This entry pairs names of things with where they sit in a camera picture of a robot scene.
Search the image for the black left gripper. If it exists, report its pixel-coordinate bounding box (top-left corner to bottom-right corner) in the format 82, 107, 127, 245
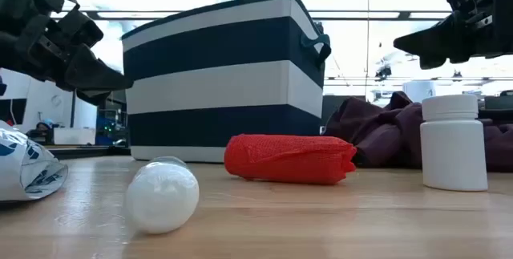
0, 0, 134, 107

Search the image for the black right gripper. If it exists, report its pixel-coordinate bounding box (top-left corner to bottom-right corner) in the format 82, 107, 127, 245
393, 0, 513, 71

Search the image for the navy white striped fabric basket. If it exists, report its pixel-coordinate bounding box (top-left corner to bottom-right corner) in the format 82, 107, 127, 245
121, 0, 333, 163

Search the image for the white box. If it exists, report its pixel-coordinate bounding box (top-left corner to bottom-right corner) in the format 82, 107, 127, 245
53, 127, 97, 146

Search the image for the person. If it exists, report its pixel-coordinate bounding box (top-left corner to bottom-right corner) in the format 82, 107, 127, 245
26, 118, 55, 140

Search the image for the maroon cloth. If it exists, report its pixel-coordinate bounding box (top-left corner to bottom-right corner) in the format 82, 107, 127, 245
322, 91, 513, 173

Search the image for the white plastic pill bottle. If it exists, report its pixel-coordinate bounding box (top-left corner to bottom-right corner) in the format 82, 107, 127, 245
419, 94, 489, 192

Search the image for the white pouch with blue print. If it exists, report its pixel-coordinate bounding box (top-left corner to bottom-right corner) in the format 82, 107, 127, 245
0, 120, 69, 203

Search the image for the white gauze roll in plastic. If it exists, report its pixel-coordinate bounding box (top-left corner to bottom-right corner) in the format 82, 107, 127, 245
124, 156, 200, 235

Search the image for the red bandage roll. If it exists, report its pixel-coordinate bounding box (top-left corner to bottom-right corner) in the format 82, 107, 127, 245
223, 133, 357, 185

